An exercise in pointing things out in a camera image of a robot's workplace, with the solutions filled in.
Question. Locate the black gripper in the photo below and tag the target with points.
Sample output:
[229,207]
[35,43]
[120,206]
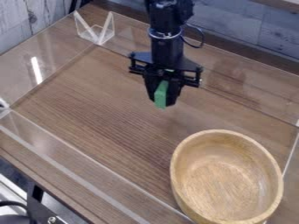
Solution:
[163,60]

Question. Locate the green rectangular stick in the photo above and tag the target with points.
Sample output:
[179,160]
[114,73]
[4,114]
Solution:
[160,95]

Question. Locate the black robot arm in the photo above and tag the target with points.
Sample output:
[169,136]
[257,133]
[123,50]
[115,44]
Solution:
[169,16]

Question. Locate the wooden bowl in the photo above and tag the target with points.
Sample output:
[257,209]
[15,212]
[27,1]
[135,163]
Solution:
[226,178]

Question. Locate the clear acrylic corner bracket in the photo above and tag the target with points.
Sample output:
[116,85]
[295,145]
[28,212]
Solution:
[94,33]

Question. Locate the clear acrylic enclosure wall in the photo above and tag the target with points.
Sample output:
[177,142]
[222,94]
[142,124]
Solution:
[103,197]

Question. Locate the black table frame leg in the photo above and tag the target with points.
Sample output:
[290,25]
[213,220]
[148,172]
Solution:
[47,210]

